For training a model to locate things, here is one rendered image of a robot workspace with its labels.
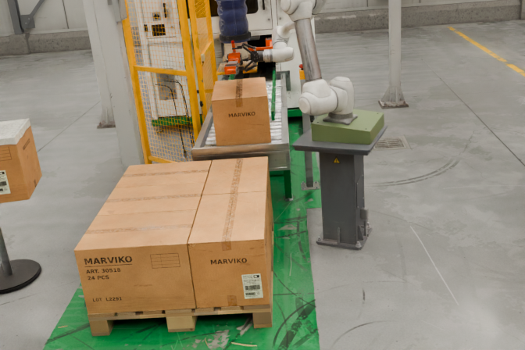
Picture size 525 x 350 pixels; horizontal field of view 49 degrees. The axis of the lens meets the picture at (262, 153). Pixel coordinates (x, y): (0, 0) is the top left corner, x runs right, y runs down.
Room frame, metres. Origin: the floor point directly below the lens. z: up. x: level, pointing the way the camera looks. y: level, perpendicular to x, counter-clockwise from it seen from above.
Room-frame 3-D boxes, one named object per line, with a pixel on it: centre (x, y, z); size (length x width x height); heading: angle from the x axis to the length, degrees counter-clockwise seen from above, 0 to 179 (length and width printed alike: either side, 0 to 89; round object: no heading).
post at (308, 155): (4.45, -0.38, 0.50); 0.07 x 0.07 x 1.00; 87
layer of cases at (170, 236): (3.24, 0.49, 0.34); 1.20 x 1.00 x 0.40; 177
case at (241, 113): (4.24, 0.13, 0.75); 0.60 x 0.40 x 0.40; 0
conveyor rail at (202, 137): (5.09, 0.42, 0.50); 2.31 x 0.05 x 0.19; 177
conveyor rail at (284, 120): (5.05, -0.23, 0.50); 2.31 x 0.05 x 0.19; 177
